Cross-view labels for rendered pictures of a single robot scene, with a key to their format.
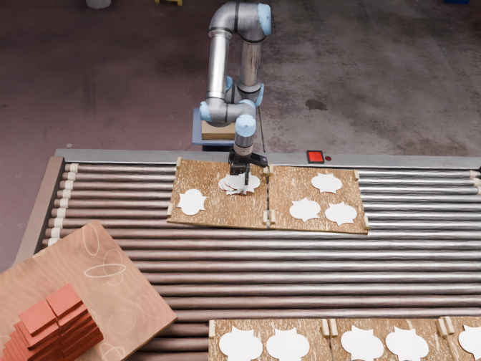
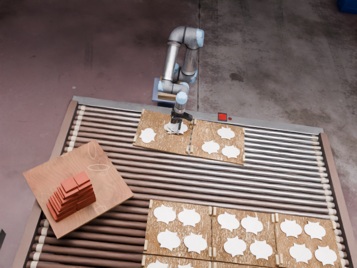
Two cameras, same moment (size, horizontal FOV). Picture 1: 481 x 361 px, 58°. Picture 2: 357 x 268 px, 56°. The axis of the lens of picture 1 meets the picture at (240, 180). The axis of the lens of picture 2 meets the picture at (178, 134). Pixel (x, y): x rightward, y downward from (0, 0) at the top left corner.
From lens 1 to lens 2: 0.67 m
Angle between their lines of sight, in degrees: 4
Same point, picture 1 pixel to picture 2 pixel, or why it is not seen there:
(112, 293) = (101, 179)
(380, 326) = (239, 214)
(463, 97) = (337, 82)
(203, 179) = (155, 123)
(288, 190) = (203, 134)
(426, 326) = (264, 217)
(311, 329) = (203, 210)
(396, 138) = (285, 106)
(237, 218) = (171, 147)
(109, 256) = (101, 160)
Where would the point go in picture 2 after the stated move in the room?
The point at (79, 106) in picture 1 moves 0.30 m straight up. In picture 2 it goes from (82, 61) to (79, 42)
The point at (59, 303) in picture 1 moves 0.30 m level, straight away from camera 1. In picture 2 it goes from (79, 179) to (59, 139)
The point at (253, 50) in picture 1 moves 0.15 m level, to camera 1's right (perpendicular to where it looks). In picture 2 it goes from (192, 53) to (212, 58)
